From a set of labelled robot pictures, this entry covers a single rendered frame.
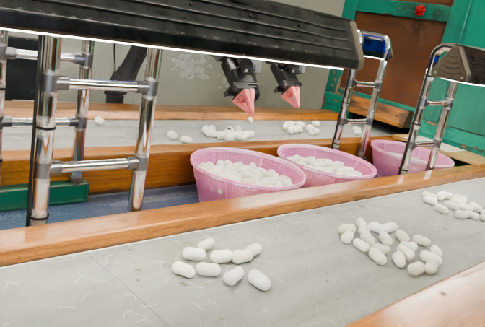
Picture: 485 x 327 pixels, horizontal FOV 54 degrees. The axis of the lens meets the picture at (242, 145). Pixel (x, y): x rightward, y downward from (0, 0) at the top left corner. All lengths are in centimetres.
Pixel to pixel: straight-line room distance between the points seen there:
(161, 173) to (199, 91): 277
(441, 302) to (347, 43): 38
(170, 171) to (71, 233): 48
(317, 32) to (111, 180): 58
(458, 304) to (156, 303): 40
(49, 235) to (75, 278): 8
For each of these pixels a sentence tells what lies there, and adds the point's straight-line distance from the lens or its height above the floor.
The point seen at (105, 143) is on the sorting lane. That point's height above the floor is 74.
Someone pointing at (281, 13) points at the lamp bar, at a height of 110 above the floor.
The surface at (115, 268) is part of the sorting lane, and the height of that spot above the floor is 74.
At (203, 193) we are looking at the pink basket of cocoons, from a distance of 104.
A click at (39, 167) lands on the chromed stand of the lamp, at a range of 69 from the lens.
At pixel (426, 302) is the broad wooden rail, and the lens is 71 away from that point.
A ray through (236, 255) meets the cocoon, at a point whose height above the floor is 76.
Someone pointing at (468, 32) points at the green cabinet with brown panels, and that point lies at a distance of 194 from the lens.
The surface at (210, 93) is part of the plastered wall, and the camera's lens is 392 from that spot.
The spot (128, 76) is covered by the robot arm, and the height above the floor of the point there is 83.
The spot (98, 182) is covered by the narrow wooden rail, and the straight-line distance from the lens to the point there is 105.
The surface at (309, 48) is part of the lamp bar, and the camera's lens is 65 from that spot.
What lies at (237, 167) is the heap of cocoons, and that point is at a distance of 116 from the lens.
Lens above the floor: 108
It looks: 14 degrees down
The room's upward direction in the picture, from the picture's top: 10 degrees clockwise
